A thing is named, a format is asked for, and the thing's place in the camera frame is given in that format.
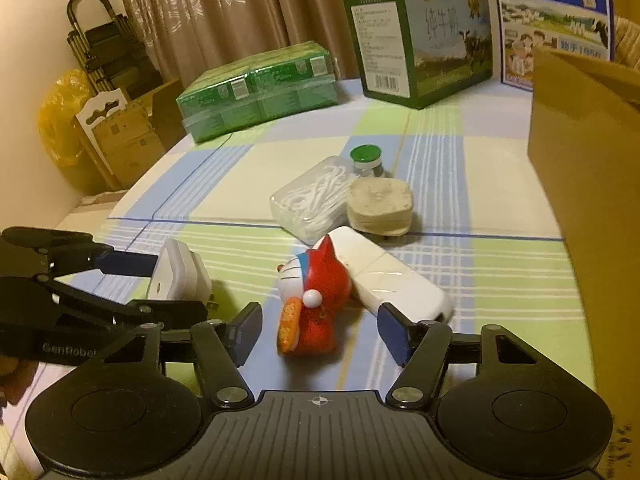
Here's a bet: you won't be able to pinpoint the black folding step ladder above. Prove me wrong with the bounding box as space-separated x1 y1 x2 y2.
66 0 163 101

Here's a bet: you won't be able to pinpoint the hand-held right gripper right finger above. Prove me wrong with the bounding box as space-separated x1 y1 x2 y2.
377 302 548 408

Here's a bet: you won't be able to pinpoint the red cat figurine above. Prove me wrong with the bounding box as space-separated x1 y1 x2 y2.
276 234 356 357

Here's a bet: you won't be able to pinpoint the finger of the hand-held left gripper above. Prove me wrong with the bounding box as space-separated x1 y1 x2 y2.
35 280 208 331
52 242 160 277

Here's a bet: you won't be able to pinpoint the beige power plug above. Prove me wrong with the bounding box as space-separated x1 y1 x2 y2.
346 177 416 240

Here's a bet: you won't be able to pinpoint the brown curtains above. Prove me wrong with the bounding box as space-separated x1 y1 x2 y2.
112 0 473 86

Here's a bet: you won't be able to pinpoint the white rectangular device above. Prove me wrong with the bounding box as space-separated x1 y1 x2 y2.
327 226 455 323

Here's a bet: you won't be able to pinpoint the clear cotton swab box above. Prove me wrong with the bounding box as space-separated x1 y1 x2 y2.
269 156 358 242

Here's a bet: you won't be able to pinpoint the blue milk carton box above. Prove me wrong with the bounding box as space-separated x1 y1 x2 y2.
492 0 615 92

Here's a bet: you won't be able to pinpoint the person's left hand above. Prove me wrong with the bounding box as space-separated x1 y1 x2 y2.
0 357 38 408

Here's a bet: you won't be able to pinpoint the white square night light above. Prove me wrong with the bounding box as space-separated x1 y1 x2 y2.
146 238 218 311

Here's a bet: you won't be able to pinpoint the green milk carton box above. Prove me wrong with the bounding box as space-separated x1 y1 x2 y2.
341 0 493 110

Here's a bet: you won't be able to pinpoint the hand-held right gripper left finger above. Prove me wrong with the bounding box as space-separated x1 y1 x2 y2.
97 302 263 408

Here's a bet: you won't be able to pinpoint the cardboard carton with white handle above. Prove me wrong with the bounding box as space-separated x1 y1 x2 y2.
75 87 168 191

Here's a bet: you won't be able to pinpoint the beige quilted chair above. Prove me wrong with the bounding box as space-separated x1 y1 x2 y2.
612 15 640 68

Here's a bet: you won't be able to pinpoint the yellow plastic bag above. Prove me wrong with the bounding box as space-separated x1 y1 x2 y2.
39 69 96 166

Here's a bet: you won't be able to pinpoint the plain brown cardboard box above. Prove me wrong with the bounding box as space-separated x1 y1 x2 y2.
145 77 188 151

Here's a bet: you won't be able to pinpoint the green-capped small bottle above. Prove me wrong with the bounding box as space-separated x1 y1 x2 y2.
349 145 386 179

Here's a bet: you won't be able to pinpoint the green shrink-wrapped carton pack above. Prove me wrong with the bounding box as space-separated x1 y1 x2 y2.
176 41 337 143

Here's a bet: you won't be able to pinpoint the checked tablecloth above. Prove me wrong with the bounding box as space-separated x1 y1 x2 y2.
0 77 601 396

